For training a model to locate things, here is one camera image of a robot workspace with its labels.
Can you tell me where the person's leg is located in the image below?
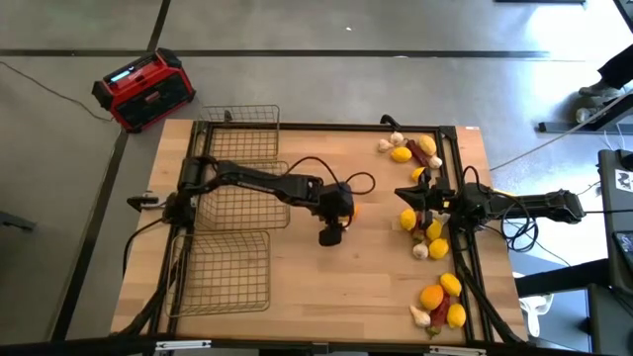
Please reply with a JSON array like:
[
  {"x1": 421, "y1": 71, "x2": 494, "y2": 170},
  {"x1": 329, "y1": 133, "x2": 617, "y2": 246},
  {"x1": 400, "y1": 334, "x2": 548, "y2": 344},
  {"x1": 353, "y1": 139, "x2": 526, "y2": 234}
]
[{"x1": 596, "y1": 43, "x2": 633, "y2": 91}]

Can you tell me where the black left base cable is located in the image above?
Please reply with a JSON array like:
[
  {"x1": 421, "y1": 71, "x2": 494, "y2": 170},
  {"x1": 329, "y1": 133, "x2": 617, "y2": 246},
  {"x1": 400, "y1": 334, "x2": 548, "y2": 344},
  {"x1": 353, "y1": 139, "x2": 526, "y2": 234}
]
[{"x1": 121, "y1": 216, "x2": 167, "y2": 279}]

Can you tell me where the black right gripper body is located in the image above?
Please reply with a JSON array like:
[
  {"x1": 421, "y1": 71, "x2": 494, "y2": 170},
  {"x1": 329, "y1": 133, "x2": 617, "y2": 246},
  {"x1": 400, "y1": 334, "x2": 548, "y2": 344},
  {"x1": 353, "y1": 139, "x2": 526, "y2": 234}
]
[{"x1": 422, "y1": 167, "x2": 459, "y2": 215}]

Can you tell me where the black desk foot bar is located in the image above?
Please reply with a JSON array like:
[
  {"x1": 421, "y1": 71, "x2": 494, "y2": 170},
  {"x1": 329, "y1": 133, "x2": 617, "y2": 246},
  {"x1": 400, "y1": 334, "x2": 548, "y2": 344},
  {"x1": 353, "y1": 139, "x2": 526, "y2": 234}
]
[{"x1": 537, "y1": 93, "x2": 633, "y2": 134}]

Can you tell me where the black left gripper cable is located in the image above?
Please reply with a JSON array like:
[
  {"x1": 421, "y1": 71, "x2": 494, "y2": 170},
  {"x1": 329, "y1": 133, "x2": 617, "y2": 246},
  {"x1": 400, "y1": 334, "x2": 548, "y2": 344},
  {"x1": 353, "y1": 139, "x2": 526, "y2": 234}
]
[{"x1": 285, "y1": 155, "x2": 377, "y2": 197}]

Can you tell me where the dark red chili pepper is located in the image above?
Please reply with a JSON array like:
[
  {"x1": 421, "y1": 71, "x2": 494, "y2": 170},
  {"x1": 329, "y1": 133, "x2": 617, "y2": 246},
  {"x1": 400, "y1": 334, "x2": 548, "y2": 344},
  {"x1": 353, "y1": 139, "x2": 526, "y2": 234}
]
[{"x1": 405, "y1": 138, "x2": 432, "y2": 168}]

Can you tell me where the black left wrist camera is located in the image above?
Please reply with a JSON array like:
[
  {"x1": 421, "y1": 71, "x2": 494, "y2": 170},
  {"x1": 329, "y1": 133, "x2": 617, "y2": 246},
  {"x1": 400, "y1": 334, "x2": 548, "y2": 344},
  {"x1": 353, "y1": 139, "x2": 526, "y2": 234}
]
[{"x1": 318, "y1": 222, "x2": 344, "y2": 247}]

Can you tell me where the black side desk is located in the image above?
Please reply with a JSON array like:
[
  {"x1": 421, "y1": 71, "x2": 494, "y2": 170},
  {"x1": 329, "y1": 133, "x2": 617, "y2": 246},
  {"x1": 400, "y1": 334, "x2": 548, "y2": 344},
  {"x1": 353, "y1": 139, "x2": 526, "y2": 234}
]
[{"x1": 586, "y1": 147, "x2": 633, "y2": 356}]

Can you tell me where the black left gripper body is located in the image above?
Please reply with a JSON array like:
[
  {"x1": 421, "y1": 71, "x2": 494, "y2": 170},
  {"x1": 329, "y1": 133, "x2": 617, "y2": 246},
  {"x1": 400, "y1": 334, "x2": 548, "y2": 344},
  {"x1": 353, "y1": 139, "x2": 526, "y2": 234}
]
[{"x1": 311, "y1": 179, "x2": 356, "y2": 228}]

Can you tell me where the red black jobsite radio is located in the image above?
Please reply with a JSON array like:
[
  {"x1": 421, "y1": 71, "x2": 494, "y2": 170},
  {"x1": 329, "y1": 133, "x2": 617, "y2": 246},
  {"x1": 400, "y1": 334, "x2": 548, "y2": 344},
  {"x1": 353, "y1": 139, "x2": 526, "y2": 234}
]
[{"x1": 91, "y1": 47, "x2": 197, "y2": 134}]

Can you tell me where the metal wire basket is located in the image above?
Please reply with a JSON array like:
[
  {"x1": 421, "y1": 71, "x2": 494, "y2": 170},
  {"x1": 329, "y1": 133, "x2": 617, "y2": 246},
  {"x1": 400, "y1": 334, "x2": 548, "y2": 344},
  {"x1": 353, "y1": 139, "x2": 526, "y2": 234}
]
[
  {"x1": 194, "y1": 159, "x2": 292, "y2": 232},
  {"x1": 197, "y1": 104, "x2": 281, "y2": 162},
  {"x1": 165, "y1": 229, "x2": 272, "y2": 318}
]

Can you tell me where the thin grey floor cable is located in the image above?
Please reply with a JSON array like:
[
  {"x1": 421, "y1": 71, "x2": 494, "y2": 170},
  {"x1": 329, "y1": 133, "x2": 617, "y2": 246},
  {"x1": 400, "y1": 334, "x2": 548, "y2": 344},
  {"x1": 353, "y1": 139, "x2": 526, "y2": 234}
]
[{"x1": 0, "y1": 59, "x2": 116, "y2": 124}]

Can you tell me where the black silver clamp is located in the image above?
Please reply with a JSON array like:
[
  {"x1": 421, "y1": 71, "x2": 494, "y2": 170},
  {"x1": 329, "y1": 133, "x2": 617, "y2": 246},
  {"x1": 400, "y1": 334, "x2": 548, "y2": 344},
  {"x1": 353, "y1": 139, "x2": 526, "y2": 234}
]
[{"x1": 126, "y1": 193, "x2": 168, "y2": 213}]

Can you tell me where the person's shoe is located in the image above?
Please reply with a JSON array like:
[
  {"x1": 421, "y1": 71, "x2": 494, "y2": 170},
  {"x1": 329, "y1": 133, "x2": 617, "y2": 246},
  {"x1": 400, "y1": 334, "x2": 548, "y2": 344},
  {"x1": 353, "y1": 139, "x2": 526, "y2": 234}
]
[
  {"x1": 575, "y1": 106, "x2": 603, "y2": 125},
  {"x1": 578, "y1": 80, "x2": 625, "y2": 99}
]

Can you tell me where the white plastic object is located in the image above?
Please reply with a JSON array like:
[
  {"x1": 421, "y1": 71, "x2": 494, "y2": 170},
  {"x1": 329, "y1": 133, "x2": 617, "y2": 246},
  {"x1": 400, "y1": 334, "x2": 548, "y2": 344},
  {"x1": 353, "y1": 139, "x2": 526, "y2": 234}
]
[{"x1": 513, "y1": 270, "x2": 556, "y2": 338}]

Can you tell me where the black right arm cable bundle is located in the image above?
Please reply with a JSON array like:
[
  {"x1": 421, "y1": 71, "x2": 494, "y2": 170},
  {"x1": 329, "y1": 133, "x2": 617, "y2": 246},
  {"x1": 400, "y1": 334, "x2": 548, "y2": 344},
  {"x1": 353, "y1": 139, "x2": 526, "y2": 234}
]
[{"x1": 499, "y1": 197, "x2": 541, "y2": 254}]

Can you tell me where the black metal table frame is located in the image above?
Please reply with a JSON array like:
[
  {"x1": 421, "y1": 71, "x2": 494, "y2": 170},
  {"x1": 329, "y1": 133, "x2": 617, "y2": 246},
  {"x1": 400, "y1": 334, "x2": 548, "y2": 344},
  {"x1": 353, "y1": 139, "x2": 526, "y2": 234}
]
[{"x1": 116, "y1": 114, "x2": 528, "y2": 346}]

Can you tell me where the silver metal bracket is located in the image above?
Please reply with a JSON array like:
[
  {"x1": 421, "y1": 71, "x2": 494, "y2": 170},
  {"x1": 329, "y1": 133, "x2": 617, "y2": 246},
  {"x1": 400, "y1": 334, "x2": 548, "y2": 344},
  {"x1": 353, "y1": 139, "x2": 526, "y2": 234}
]
[
  {"x1": 427, "y1": 345, "x2": 489, "y2": 356},
  {"x1": 154, "y1": 338, "x2": 213, "y2": 353}
]

